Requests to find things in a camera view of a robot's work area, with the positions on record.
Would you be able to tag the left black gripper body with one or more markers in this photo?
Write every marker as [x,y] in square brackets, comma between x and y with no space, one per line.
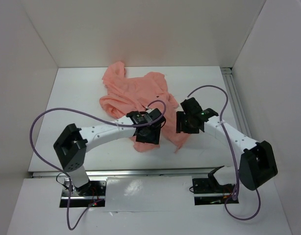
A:
[151,136]

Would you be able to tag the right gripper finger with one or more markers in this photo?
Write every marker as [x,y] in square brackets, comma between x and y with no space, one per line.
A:
[194,128]
[181,126]

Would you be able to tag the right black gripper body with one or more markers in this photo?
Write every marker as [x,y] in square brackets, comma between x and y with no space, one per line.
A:
[188,123]

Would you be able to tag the pink zip-up jacket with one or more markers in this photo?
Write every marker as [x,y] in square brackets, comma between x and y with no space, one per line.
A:
[136,94]

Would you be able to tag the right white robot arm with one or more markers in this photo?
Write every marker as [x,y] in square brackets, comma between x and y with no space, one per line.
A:
[257,163]

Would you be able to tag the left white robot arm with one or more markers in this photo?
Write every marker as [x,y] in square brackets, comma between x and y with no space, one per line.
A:
[73,143]

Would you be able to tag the right side aluminium rails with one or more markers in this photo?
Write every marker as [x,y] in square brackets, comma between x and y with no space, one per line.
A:
[234,104]

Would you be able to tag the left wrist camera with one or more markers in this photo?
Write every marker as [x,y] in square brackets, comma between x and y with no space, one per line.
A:
[140,119]

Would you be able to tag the front aluminium rail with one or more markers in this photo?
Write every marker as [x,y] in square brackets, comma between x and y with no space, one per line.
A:
[143,172]

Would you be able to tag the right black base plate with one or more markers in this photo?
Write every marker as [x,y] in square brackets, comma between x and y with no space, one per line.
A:
[207,192]

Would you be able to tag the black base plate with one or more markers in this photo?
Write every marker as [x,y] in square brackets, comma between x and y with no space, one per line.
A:
[207,192]
[95,195]

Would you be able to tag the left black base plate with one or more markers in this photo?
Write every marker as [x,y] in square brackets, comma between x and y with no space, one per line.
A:
[95,195]

